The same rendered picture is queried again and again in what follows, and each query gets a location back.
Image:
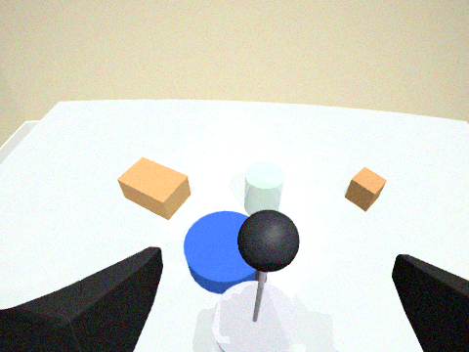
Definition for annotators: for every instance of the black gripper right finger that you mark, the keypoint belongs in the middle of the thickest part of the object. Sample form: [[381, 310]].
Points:
[[435, 301]]

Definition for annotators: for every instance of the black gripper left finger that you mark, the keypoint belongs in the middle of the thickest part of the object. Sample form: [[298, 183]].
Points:
[[106, 312]]

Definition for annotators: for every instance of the french press with black knob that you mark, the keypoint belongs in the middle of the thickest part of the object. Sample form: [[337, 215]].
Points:
[[255, 316]]

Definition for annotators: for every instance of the blue cylinder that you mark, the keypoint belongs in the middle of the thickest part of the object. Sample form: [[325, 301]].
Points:
[[212, 252]]

